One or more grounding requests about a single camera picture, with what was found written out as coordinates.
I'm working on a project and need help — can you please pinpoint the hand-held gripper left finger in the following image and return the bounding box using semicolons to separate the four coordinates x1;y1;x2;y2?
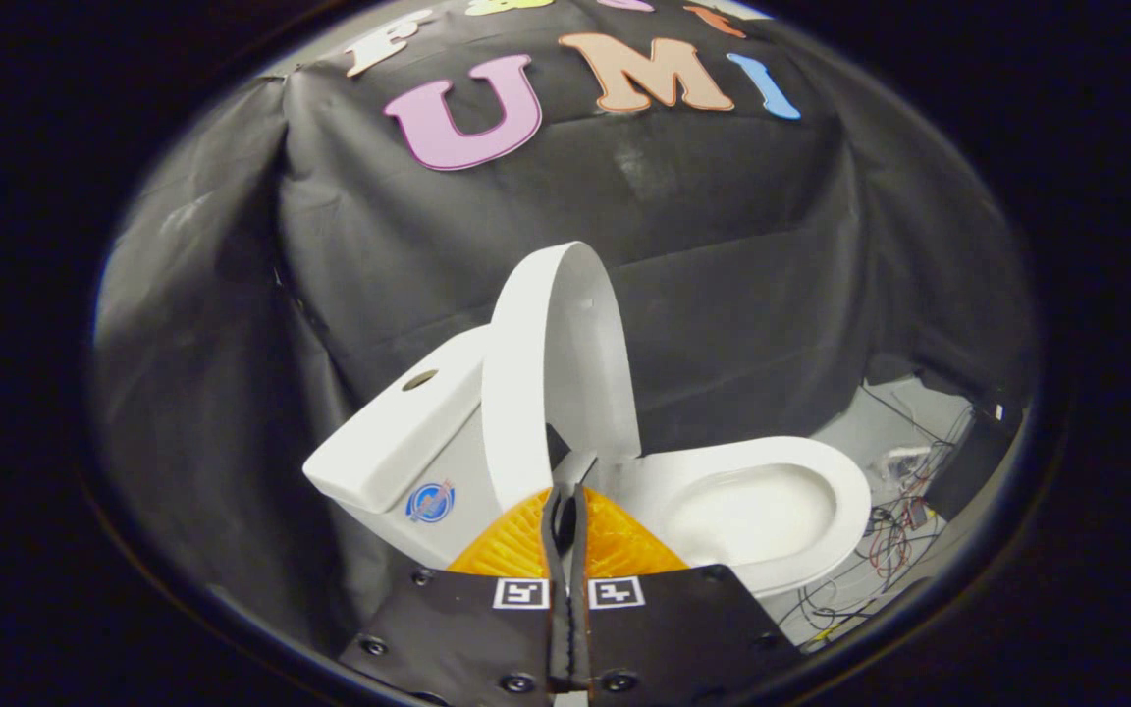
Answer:
340;483;572;707

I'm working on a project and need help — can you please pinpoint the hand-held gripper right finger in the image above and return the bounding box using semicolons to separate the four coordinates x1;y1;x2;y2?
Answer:
570;483;807;704

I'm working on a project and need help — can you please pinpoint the white toilet lid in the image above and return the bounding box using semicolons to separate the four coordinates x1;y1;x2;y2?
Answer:
480;241;643;512

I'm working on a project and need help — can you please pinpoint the white ceramic toilet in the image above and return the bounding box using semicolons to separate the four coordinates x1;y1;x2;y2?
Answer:
302;324;873;600

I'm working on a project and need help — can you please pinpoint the black box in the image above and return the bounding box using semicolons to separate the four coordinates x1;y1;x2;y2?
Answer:
924;408;1018;521

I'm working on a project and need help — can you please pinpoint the black backdrop cloth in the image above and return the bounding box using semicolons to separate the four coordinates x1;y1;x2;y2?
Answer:
89;0;1038;649

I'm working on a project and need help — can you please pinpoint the tangle of thin cables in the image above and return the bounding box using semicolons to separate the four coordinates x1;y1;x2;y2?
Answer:
781;383;979;644

